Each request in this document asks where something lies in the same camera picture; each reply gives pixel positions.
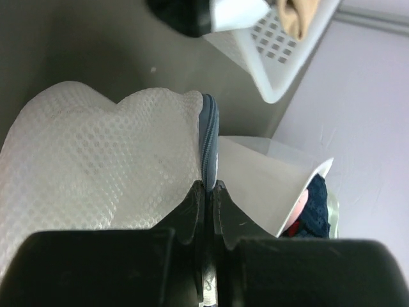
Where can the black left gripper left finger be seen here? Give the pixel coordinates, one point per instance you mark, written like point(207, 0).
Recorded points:
point(159, 266)

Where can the pink garment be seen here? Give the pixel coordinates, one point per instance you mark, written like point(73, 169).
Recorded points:
point(298, 208)

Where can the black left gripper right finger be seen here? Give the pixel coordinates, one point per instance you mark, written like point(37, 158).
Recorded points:
point(254, 268)

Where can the white mesh laundry bag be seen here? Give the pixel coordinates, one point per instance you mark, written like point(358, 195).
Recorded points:
point(75, 160)

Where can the white perforated plastic basket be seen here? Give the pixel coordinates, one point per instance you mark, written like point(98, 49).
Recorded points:
point(268, 54)

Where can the white plastic bin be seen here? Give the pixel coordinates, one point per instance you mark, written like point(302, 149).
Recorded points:
point(266, 178)

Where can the navy lace garment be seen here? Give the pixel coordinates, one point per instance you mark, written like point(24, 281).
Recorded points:
point(314, 217)

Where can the beige garment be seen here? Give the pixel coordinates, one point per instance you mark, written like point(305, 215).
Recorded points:
point(296, 16)

